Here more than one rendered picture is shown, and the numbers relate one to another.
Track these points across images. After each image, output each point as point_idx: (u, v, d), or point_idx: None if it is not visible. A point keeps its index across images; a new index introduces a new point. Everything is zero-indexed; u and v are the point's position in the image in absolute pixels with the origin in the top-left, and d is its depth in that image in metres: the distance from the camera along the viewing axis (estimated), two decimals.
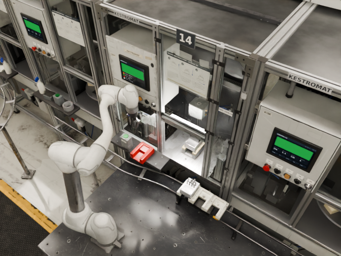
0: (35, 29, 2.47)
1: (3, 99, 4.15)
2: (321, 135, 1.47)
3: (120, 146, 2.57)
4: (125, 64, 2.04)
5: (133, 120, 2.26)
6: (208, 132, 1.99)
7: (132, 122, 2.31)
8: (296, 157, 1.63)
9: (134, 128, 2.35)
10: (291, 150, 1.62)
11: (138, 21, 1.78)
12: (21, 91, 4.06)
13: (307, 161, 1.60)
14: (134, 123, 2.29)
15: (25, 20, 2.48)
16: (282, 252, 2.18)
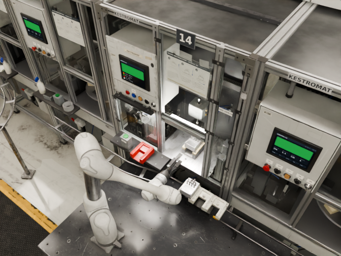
0: (35, 29, 2.47)
1: (3, 99, 4.15)
2: (321, 135, 1.47)
3: (120, 146, 2.57)
4: (125, 64, 2.04)
5: None
6: (208, 132, 1.99)
7: (172, 163, 2.29)
8: (296, 157, 1.63)
9: (177, 164, 2.37)
10: (291, 150, 1.62)
11: (138, 21, 1.78)
12: (21, 91, 4.06)
13: (307, 161, 1.60)
14: None
15: (25, 20, 2.48)
16: (282, 252, 2.18)
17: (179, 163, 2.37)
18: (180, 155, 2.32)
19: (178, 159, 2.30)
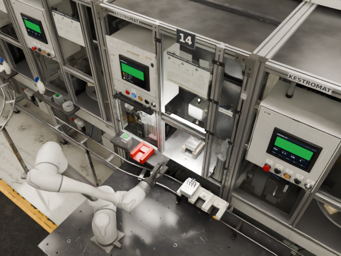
0: (35, 29, 2.47)
1: (3, 99, 4.15)
2: (321, 135, 1.47)
3: (120, 146, 2.57)
4: (125, 64, 2.04)
5: None
6: (208, 132, 1.99)
7: (157, 169, 2.09)
8: (296, 157, 1.63)
9: (162, 170, 2.17)
10: (291, 150, 1.62)
11: (138, 21, 1.78)
12: (21, 91, 4.06)
13: (307, 161, 1.60)
14: None
15: (25, 20, 2.48)
16: (282, 252, 2.18)
17: (165, 169, 2.18)
18: (165, 160, 2.12)
19: (163, 165, 2.10)
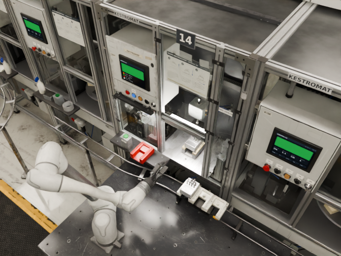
0: (35, 29, 2.47)
1: (3, 99, 4.15)
2: (321, 135, 1.47)
3: (120, 146, 2.57)
4: (125, 64, 2.04)
5: None
6: (208, 132, 1.99)
7: (157, 169, 2.09)
8: (296, 157, 1.63)
9: (162, 170, 2.17)
10: (291, 150, 1.62)
11: (138, 21, 1.78)
12: (21, 91, 4.06)
13: (307, 161, 1.60)
14: None
15: (25, 20, 2.48)
16: (282, 252, 2.18)
17: (165, 169, 2.18)
18: (165, 160, 2.12)
19: (163, 165, 2.10)
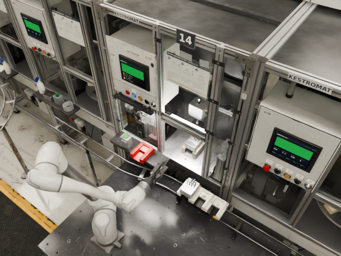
0: (35, 29, 2.47)
1: (3, 99, 4.15)
2: (321, 135, 1.47)
3: (120, 146, 2.57)
4: (125, 64, 2.04)
5: None
6: (208, 132, 1.99)
7: (157, 169, 2.09)
8: (296, 157, 1.63)
9: (162, 170, 2.17)
10: (291, 150, 1.62)
11: (138, 21, 1.78)
12: (21, 91, 4.06)
13: (307, 161, 1.60)
14: None
15: (25, 20, 2.48)
16: (282, 252, 2.18)
17: (165, 169, 2.18)
18: (165, 160, 2.12)
19: (163, 165, 2.10)
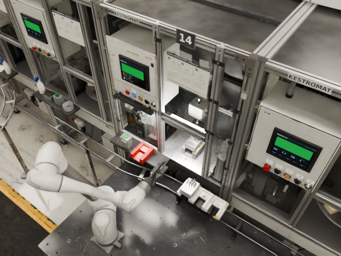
0: (35, 29, 2.47)
1: (3, 99, 4.15)
2: (321, 135, 1.47)
3: (120, 146, 2.57)
4: (125, 64, 2.04)
5: None
6: (208, 132, 1.99)
7: (157, 169, 2.09)
8: (296, 157, 1.63)
9: (162, 170, 2.17)
10: (291, 150, 1.62)
11: (138, 21, 1.78)
12: (21, 91, 4.06)
13: (307, 161, 1.60)
14: None
15: (25, 20, 2.48)
16: (282, 252, 2.18)
17: (165, 169, 2.18)
18: (165, 160, 2.12)
19: (163, 165, 2.10)
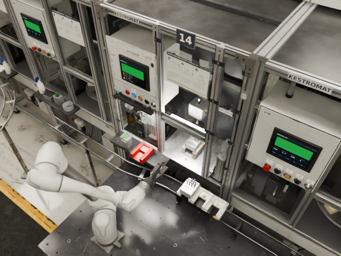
0: (35, 29, 2.47)
1: (3, 99, 4.15)
2: (321, 135, 1.47)
3: (120, 146, 2.57)
4: (125, 64, 2.04)
5: None
6: (208, 132, 1.99)
7: (157, 169, 2.09)
8: (296, 157, 1.63)
9: (162, 170, 2.17)
10: (291, 150, 1.62)
11: (138, 21, 1.78)
12: (21, 91, 4.06)
13: (307, 161, 1.60)
14: None
15: (25, 20, 2.48)
16: (282, 252, 2.18)
17: (165, 169, 2.18)
18: (165, 160, 2.12)
19: (163, 165, 2.10)
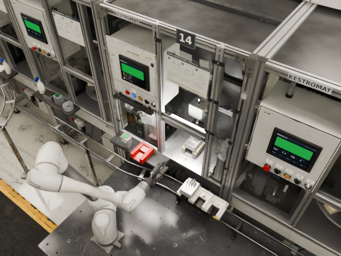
0: (35, 29, 2.47)
1: (3, 99, 4.15)
2: (321, 135, 1.47)
3: (120, 146, 2.57)
4: (125, 64, 2.04)
5: None
6: (208, 132, 1.99)
7: (157, 169, 2.09)
8: (296, 157, 1.63)
9: (162, 170, 2.17)
10: (291, 150, 1.62)
11: (138, 21, 1.78)
12: (21, 91, 4.06)
13: (307, 161, 1.60)
14: None
15: (25, 20, 2.48)
16: (282, 252, 2.18)
17: (165, 169, 2.18)
18: (165, 161, 2.13)
19: (163, 165, 2.10)
